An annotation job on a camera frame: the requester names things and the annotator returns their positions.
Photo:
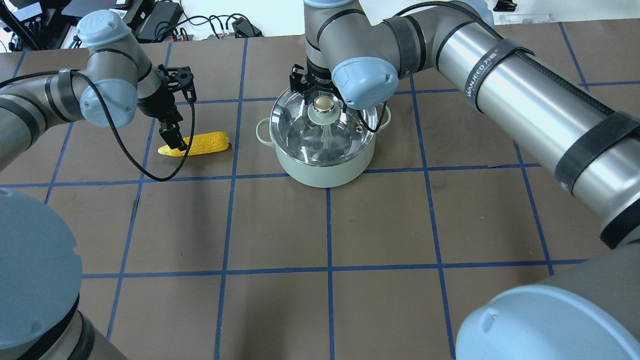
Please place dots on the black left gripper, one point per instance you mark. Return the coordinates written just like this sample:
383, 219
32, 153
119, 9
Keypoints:
151, 105

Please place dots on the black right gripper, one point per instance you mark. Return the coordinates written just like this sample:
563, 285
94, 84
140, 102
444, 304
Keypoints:
317, 81

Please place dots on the yellow corn cob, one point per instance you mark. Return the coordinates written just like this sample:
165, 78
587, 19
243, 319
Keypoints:
202, 144

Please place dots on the glass pot lid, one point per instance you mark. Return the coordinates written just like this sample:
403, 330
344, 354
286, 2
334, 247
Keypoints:
324, 138

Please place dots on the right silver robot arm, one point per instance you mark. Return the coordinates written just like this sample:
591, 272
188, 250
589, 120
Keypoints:
456, 244

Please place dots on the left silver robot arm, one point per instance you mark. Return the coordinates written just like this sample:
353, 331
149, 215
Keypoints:
41, 273

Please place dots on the pale green cooking pot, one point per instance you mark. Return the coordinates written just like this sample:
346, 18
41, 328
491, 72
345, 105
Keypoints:
324, 177

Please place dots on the black power adapter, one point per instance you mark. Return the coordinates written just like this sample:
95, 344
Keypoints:
243, 28

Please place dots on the black power brick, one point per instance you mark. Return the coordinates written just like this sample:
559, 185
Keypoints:
163, 15

